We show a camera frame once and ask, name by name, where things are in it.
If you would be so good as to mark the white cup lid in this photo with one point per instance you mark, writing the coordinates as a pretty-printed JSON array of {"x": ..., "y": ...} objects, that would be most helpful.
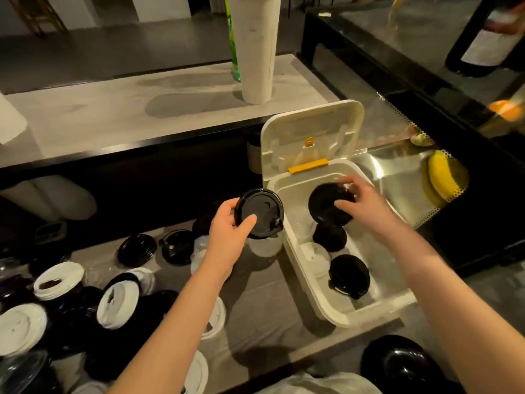
[{"x": 316, "y": 258}]

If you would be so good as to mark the person's right forearm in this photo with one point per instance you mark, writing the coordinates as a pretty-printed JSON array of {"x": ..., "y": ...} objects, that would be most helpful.
[{"x": 459, "y": 311}]

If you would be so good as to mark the pile of cup lids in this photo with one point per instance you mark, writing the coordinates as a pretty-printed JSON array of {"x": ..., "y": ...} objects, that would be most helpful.
[{"x": 57, "y": 279}]

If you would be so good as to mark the person's white shirt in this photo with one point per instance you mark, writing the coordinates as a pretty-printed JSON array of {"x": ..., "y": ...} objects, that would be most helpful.
[{"x": 320, "y": 384}]

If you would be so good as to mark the person's right hand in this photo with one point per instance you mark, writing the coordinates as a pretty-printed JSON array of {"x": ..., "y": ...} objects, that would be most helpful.
[{"x": 373, "y": 213}]

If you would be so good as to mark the person's left forearm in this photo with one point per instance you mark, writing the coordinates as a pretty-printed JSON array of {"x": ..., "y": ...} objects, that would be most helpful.
[{"x": 172, "y": 336}]

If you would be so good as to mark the green plastic bottle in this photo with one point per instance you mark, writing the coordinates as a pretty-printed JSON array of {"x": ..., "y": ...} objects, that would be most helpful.
[{"x": 234, "y": 53}]

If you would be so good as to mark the white plastic storage bin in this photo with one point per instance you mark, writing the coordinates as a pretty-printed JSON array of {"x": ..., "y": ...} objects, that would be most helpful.
[{"x": 311, "y": 123}]

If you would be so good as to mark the grey bar counter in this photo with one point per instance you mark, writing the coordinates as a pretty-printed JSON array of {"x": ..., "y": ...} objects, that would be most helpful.
[{"x": 123, "y": 110}]

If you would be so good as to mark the person's left hand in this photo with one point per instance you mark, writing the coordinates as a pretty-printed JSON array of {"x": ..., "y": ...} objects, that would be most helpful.
[{"x": 225, "y": 246}]

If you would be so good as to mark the black cup lid with plug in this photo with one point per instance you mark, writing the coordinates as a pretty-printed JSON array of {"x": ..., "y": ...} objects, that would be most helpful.
[{"x": 348, "y": 274}]

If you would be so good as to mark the yellow fruit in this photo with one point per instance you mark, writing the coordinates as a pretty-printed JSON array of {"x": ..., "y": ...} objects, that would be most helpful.
[{"x": 443, "y": 176}]

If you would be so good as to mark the grey wooden table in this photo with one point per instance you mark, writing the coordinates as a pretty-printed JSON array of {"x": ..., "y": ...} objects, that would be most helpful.
[{"x": 266, "y": 307}]

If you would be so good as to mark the black round base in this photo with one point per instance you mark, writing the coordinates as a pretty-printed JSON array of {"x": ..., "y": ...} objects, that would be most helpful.
[{"x": 402, "y": 367}]

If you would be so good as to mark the small digital timer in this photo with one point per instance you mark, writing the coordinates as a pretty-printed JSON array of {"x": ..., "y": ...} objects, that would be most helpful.
[{"x": 50, "y": 233}]

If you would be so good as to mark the white paper towel roll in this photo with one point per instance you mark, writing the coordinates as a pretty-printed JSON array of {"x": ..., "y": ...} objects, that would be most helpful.
[{"x": 11, "y": 120}]

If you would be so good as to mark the dark wine bottle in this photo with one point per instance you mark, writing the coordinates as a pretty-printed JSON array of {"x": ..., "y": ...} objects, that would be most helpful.
[{"x": 488, "y": 49}]

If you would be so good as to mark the tall white paper cup stack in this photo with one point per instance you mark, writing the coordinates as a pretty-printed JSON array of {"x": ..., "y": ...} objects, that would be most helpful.
[{"x": 256, "y": 53}]

